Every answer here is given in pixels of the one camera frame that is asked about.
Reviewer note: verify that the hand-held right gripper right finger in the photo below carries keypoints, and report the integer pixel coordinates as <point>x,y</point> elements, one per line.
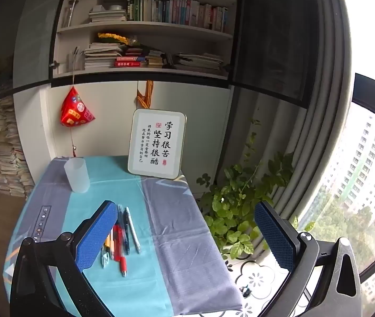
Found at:
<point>274,237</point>

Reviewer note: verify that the red pyramid hanging ornament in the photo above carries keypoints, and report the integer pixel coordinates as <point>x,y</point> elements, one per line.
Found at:
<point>75,109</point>

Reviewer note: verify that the dark glass cabinet door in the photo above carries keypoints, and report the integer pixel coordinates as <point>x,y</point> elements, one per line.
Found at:
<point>19,39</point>
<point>273,33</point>

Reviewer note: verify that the frosted plastic cup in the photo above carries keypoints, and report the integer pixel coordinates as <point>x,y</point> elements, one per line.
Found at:
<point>77,175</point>

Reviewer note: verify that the stack of striped magazines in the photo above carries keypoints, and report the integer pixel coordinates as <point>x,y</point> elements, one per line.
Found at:
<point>103,56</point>

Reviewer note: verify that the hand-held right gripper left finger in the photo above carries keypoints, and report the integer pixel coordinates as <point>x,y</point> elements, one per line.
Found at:
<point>96,234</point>

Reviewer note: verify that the black window frame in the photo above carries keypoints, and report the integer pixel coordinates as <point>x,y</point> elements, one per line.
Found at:
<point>372,89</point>

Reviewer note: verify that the stack of white books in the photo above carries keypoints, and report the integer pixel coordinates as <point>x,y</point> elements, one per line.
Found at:
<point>108,16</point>

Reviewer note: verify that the framed calligraphy sign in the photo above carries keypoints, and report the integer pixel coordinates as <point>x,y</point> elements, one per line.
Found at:
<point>156,142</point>

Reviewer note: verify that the yellow flower garland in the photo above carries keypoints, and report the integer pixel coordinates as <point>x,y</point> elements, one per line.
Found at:
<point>113,38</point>

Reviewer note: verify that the clear pen with red grip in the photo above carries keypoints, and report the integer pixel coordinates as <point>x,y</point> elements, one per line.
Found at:
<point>122,265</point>

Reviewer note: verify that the blue capped white pen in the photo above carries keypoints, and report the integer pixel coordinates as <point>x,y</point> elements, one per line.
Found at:
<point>134,231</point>

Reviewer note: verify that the black and yellow pen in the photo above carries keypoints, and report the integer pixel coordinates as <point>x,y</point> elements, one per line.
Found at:
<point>107,242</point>

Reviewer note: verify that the red hardcover book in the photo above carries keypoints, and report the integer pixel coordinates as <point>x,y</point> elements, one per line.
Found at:
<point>129,63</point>

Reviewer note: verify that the red and black pen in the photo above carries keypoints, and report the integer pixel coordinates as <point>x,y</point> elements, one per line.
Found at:
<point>116,234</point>

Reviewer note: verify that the white bookshelf cabinet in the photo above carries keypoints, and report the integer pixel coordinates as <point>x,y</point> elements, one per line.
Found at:
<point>108,112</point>

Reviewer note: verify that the row of colourful upright books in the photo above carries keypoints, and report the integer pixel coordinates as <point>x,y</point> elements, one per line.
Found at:
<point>180,11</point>

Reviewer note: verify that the green potted plant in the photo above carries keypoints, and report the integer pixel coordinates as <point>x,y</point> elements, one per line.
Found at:
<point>237,211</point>

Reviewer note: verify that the small stack of books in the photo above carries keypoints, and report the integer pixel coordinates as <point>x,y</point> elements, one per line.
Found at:
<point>156,59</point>

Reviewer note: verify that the grey curtain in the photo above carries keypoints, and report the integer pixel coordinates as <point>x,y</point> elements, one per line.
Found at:
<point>309,105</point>

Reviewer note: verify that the wide stack of grey books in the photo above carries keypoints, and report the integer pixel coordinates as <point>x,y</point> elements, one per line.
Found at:
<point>200,62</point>

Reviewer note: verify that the clear pen with green grip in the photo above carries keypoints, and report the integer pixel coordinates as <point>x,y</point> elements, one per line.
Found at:
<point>103,259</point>

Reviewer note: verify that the dark blue pen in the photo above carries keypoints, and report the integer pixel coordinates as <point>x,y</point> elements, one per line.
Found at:
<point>123,228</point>

